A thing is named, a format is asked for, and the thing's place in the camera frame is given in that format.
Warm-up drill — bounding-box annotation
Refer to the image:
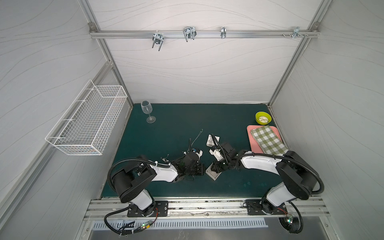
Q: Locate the white wire basket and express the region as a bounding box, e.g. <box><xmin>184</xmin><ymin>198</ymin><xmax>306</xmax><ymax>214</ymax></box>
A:
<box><xmin>45</xmin><ymin>80</ymin><xmax>128</xmax><ymax>156</ymax></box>

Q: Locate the metal bracket hook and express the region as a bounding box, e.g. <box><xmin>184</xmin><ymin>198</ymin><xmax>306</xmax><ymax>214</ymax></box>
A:
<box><xmin>282</xmin><ymin>27</ymin><xmax>309</xmax><ymax>39</ymax></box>

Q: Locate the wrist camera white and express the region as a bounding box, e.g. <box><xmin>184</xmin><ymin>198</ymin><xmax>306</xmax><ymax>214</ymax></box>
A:
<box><xmin>192</xmin><ymin>149</ymin><xmax>203</xmax><ymax>161</ymax></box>
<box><xmin>210</xmin><ymin>149</ymin><xmax>225</xmax><ymax>162</ymax></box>

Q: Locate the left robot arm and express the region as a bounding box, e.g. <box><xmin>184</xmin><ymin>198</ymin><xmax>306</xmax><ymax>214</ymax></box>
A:
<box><xmin>107</xmin><ymin>149</ymin><xmax>204</xmax><ymax>211</ymax></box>

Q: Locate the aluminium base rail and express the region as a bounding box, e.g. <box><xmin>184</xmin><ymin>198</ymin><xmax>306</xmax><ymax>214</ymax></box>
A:
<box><xmin>84</xmin><ymin>197</ymin><xmax>331</xmax><ymax>220</ymax></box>

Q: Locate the small metal ring hook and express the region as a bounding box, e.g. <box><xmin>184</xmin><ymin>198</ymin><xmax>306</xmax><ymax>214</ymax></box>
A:
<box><xmin>221</xmin><ymin>27</ymin><xmax>227</xmax><ymax>39</ymax></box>

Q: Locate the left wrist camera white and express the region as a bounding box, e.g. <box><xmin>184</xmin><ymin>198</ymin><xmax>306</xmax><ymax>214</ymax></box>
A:
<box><xmin>192</xmin><ymin>149</ymin><xmax>203</xmax><ymax>161</ymax></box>

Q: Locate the green bowl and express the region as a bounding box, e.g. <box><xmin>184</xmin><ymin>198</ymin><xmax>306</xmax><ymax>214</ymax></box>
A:
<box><xmin>255</xmin><ymin>112</ymin><xmax>272</xmax><ymax>126</ymax></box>

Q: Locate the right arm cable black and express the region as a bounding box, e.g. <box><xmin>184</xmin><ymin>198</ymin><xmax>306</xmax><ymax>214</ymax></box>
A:
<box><xmin>209</xmin><ymin>134</ymin><xmax>325</xmax><ymax>195</ymax></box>

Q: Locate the aluminium crossbar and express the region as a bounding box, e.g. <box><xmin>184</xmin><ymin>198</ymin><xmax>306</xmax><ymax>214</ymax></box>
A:
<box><xmin>90</xmin><ymin>30</ymin><xmax>321</xmax><ymax>39</ymax></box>

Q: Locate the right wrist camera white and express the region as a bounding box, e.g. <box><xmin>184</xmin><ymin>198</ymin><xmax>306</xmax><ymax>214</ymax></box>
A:
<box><xmin>210</xmin><ymin>149</ymin><xmax>225</xmax><ymax>162</ymax></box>

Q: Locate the green checkered cloth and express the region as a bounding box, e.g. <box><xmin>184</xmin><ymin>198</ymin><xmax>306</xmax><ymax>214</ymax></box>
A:
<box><xmin>251</xmin><ymin>126</ymin><xmax>288</xmax><ymax>156</ymax></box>

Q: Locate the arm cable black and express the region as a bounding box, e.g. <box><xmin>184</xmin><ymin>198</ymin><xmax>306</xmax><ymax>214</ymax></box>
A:
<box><xmin>108</xmin><ymin>158</ymin><xmax>177</xmax><ymax>195</ymax></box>
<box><xmin>209</xmin><ymin>134</ymin><xmax>325</xmax><ymax>195</ymax></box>

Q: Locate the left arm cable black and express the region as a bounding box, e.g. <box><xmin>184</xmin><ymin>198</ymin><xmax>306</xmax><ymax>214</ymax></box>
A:
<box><xmin>108</xmin><ymin>158</ymin><xmax>177</xmax><ymax>195</ymax></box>

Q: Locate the metal clamp hook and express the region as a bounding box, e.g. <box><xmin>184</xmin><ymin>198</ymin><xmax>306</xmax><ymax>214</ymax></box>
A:
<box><xmin>152</xmin><ymin>33</ymin><xmax>165</xmax><ymax>51</ymax></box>

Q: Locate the pink tray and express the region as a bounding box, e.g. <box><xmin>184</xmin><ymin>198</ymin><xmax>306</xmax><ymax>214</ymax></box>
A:
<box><xmin>247</xmin><ymin>125</ymin><xmax>283</xmax><ymax>153</ymax></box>

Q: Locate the clear wine glass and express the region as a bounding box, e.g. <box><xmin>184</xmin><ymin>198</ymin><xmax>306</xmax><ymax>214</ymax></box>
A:
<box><xmin>141</xmin><ymin>101</ymin><xmax>156</xmax><ymax>124</ymax></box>

